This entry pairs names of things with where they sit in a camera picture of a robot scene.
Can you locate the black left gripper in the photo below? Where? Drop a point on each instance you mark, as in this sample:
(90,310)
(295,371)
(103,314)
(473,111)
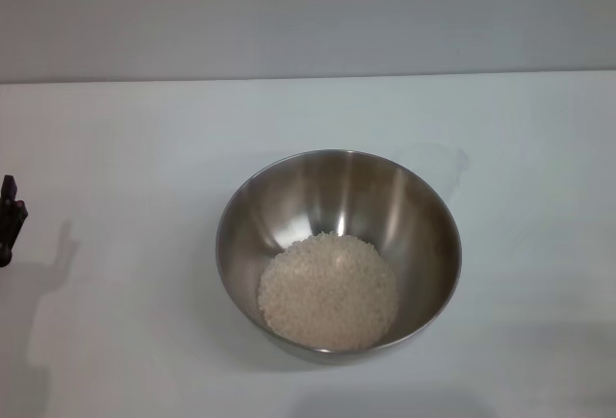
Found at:
(5,244)

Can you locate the white rice grains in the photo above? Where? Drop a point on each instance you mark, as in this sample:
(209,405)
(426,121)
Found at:
(329,293)

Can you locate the stainless steel mixing bowl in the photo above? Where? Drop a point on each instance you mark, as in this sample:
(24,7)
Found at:
(366,187)

